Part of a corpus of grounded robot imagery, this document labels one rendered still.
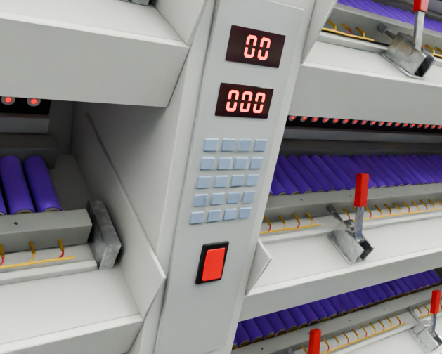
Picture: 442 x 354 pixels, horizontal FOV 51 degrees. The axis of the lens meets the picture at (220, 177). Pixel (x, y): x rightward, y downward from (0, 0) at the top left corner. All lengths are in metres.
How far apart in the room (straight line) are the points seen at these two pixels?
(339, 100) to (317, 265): 0.17
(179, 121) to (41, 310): 0.16
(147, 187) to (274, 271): 0.17
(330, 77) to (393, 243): 0.28
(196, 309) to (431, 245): 0.36
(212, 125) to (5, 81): 0.13
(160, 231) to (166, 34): 0.13
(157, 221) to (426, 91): 0.29
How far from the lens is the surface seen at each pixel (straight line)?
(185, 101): 0.30
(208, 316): 0.39
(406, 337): 0.81
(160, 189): 0.32
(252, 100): 0.32
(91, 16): 0.28
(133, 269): 0.36
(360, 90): 0.42
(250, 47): 0.31
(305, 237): 0.50
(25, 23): 0.26
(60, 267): 0.37
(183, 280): 0.35
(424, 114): 0.52
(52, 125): 0.49
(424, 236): 0.65
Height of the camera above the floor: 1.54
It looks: 18 degrees down
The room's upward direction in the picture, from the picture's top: 11 degrees clockwise
